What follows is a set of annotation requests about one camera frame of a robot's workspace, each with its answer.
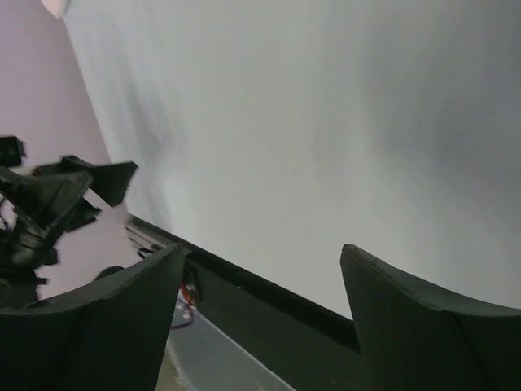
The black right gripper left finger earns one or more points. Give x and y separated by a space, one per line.
109 334

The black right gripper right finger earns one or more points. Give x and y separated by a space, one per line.
415 335

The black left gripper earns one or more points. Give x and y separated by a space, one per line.
46 206

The cream and green t-shirt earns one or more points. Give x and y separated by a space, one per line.
57 8

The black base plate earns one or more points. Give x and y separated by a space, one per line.
234 330

